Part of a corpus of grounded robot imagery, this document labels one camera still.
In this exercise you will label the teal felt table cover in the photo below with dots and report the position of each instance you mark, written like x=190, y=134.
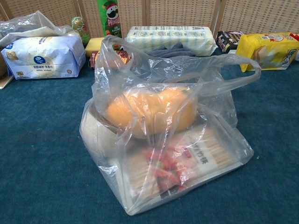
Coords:
x=46, y=140

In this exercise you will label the crumpled clear plastic bag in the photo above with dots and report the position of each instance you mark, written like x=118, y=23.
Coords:
x=28, y=25

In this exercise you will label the wicker folding screen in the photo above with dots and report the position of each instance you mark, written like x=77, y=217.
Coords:
x=177, y=11

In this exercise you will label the white blue tissue pack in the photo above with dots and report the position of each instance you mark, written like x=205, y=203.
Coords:
x=44, y=58

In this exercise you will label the long white paper towel pack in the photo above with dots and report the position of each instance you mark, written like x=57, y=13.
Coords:
x=170, y=35

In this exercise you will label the bamboo skewer pack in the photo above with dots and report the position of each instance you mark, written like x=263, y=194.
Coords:
x=210, y=149

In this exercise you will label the green Pringles can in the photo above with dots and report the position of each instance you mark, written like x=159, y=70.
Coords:
x=112, y=18

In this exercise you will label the clear plastic shopping bag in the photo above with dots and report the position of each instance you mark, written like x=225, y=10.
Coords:
x=163, y=70

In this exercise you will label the grey cloth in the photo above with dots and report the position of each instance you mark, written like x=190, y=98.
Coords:
x=163, y=51

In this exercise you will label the yellow sponge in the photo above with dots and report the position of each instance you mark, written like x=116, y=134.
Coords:
x=93, y=46

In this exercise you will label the orange plush toy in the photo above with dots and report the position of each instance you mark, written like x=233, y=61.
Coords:
x=151, y=109

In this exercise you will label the black pink snack pack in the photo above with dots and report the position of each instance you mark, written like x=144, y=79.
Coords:
x=227, y=39

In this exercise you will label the green egg-shaped bottle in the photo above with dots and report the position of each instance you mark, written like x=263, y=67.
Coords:
x=79, y=28

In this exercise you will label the brown panda cookie box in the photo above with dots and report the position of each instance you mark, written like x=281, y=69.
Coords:
x=93, y=59

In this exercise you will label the yellow cracker pack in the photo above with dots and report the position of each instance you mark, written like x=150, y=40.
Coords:
x=268, y=51

